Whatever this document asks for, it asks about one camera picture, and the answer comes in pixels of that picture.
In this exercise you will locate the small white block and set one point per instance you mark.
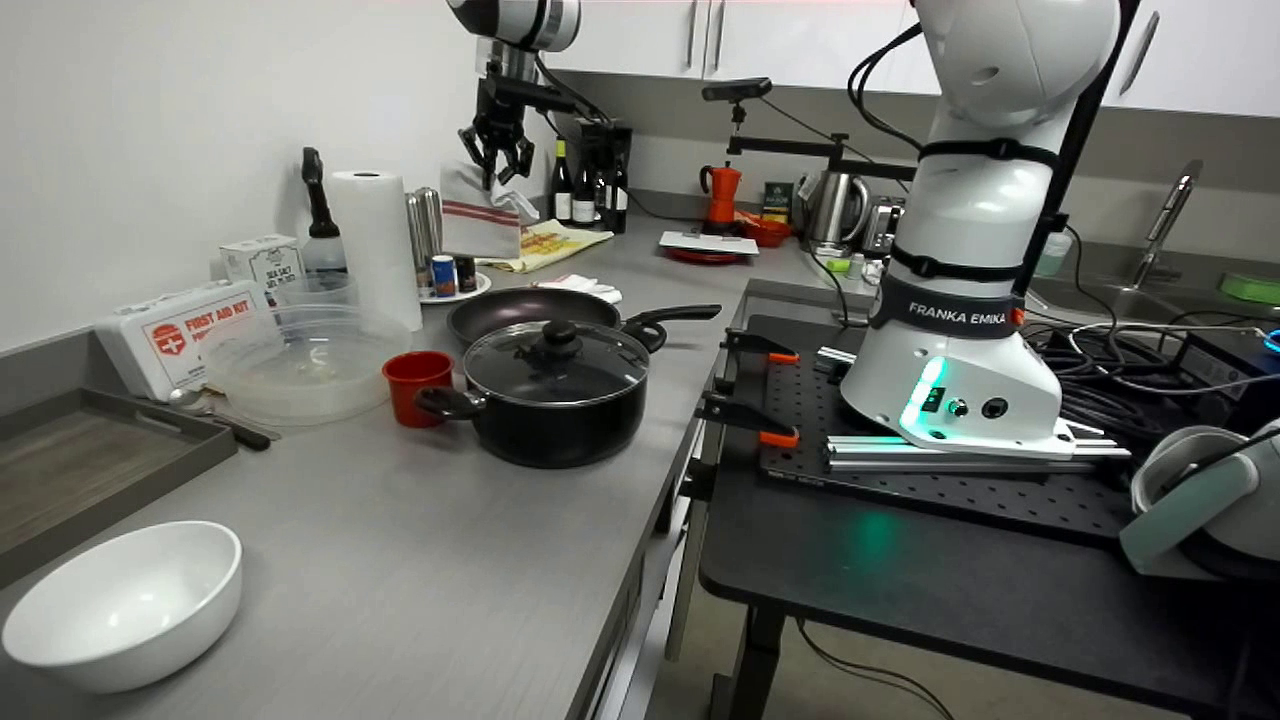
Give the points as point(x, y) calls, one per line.
point(836, 352)

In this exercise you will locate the grey tray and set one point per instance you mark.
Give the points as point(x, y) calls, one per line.
point(81, 464)

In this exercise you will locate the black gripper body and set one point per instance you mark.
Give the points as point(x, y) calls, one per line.
point(512, 101)

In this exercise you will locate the yellow cloth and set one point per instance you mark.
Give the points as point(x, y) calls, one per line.
point(564, 244)

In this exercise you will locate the silver aluminium rail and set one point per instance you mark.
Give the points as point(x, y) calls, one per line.
point(935, 453)

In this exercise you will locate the white paper towel roll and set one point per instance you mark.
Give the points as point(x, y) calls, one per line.
point(379, 255)

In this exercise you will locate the black table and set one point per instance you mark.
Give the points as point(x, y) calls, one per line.
point(904, 586)

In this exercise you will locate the glass pot lid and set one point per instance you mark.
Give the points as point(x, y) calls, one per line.
point(555, 364)

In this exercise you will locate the red moka pot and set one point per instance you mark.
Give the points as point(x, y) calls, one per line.
point(722, 196)

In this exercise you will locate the red cup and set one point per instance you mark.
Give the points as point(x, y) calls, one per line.
point(416, 386)

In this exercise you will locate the dark spice jar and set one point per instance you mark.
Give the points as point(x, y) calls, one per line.
point(464, 270)

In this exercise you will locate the blue spice can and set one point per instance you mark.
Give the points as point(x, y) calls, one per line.
point(443, 273)

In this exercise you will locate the black camera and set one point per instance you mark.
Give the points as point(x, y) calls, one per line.
point(737, 91)

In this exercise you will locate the black orange clamp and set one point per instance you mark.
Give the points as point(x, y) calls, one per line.
point(747, 424)
point(753, 347)

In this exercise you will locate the grey curved device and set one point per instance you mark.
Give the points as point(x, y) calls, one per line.
point(1201, 506)

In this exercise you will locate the red striped white towel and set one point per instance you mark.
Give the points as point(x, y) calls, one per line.
point(586, 286)

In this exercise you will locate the white ceramic bowl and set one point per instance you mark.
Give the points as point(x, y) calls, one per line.
point(124, 600)

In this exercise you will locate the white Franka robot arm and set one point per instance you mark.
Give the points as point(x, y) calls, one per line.
point(986, 214)

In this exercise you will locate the black utensil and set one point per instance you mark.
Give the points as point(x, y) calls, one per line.
point(235, 429)

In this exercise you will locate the spray bottle with black head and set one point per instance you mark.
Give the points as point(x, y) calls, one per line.
point(323, 255)

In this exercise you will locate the black frying pan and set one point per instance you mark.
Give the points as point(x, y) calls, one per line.
point(520, 310)

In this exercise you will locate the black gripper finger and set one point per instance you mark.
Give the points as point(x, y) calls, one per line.
point(520, 157)
point(476, 154)

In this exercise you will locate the small red bowl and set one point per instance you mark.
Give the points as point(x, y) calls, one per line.
point(770, 228)

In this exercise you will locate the steel spice grinder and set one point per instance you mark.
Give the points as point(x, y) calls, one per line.
point(416, 227)
point(435, 220)

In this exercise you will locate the red plate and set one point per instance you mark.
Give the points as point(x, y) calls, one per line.
point(705, 244)

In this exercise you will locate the clear plastic bowl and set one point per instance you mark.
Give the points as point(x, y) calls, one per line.
point(301, 374)

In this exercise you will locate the steel faucet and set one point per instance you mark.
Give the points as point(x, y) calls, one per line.
point(1159, 227)

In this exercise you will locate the steel kettle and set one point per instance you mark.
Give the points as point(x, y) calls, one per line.
point(832, 211)

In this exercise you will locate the dark wine bottle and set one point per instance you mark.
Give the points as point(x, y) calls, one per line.
point(586, 203)
point(614, 203)
point(561, 185)

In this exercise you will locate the green sponge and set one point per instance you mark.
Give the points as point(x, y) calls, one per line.
point(1249, 290)

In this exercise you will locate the small white carton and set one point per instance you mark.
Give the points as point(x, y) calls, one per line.
point(263, 260)

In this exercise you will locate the black cooking pot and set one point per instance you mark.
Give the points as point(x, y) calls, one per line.
point(555, 424)

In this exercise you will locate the black coffee machine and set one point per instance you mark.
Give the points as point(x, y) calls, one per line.
point(601, 142)

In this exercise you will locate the black perforated breadboard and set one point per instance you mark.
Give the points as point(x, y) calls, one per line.
point(962, 495)

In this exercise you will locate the white wall cabinet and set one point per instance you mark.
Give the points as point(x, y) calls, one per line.
point(802, 40)

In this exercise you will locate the white first aid kit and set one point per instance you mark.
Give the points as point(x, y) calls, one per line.
point(186, 334)

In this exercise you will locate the white round plate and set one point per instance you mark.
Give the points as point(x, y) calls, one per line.
point(447, 301)

